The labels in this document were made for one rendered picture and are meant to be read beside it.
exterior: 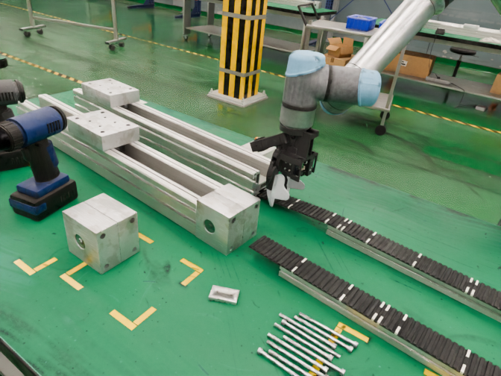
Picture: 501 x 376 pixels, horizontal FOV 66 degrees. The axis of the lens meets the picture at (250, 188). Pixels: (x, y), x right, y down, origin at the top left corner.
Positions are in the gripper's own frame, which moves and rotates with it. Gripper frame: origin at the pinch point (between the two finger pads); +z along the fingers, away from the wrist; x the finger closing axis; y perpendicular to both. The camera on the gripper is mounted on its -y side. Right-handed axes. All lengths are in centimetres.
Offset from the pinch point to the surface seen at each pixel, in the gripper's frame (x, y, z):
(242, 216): -19.8, 4.7, -5.9
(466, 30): 479, -62, -3
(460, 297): -1.9, 44.8, 0.9
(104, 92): -5, -64, -11
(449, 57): 740, -124, 67
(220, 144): 2.1, -21.8, -6.0
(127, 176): -24.1, -27.7, -3.1
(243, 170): -5.1, -7.4, -6.2
